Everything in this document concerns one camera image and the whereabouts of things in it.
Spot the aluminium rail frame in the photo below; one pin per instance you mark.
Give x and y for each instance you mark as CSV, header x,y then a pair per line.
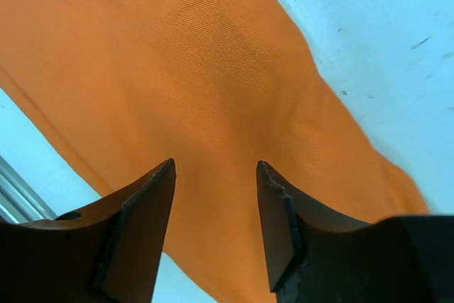
x,y
19,202

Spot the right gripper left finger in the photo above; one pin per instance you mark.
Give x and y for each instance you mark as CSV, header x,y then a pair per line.
x,y
106,251

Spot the orange trousers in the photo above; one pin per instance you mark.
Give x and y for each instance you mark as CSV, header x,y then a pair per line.
x,y
118,86

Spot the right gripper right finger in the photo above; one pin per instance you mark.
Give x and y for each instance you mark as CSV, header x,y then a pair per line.
x,y
317,254

